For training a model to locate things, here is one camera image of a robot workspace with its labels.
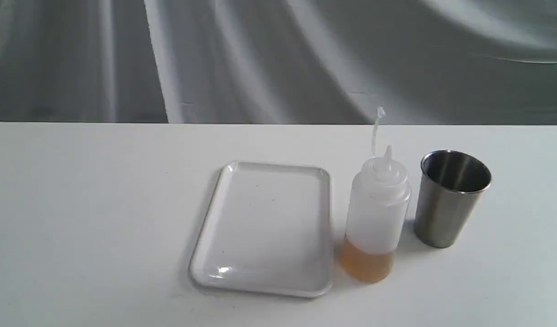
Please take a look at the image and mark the translucent squeeze bottle amber liquid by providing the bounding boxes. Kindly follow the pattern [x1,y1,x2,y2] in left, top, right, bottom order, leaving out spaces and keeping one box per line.
[340,106,411,284]

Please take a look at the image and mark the stainless steel cup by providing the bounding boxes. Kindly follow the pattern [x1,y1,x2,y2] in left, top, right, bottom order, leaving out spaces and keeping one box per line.
[414,149,492,248]

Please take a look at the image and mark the white plastic tray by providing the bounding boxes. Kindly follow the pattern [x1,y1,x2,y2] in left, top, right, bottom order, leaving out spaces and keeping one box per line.
[188,161,334,298]

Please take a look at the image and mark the grey draped backdrop cloth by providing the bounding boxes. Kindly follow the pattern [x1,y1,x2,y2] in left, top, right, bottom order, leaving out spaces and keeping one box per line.
[0,0,557,125]

